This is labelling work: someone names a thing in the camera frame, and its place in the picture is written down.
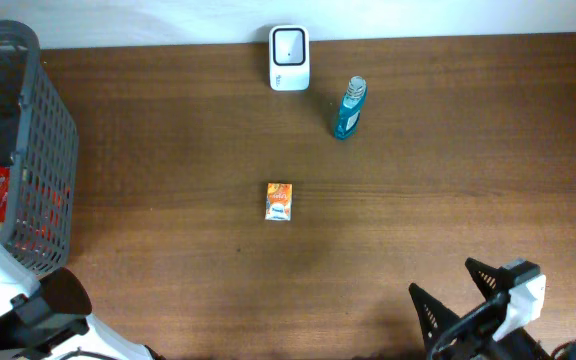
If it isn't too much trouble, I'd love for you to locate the small orange juice carton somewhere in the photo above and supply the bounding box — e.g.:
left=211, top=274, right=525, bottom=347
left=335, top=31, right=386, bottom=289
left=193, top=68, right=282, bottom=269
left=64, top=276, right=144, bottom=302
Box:
left=265, top=183, right=293, bottom=221

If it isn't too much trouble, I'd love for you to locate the white barcode scanner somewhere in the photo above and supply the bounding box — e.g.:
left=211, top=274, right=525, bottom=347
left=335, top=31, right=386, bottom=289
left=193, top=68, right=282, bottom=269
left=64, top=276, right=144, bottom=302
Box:
left=268, top=25, right=310, bottom=92

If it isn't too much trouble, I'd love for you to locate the grey plastic basket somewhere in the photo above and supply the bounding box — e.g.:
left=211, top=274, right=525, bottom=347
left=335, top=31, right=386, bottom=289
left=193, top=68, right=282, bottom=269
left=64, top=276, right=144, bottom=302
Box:
left=0, top=20, right=79, bottom=276

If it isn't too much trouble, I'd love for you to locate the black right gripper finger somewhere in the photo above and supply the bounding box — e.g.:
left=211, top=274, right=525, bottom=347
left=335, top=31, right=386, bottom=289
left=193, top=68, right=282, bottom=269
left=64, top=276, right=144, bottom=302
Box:
left=408, top=283, right=460, bottom=352
left=465, top=258, right=498, bottom=300

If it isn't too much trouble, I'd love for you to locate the blue mouthwash bottle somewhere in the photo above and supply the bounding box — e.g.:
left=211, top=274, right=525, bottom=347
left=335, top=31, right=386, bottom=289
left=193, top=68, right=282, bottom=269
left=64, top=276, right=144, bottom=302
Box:
left=334, top=76, right=367, bottom=140

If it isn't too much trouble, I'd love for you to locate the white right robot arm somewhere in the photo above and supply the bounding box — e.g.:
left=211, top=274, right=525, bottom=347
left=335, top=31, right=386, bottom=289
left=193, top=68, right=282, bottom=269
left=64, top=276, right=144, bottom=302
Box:
left=409, top=258, right=576, bottom=360

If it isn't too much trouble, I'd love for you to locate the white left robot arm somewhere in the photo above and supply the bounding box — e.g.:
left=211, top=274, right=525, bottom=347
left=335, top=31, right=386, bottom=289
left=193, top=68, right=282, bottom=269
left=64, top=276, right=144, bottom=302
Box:
left=0, top=244, right=162, bottom=360

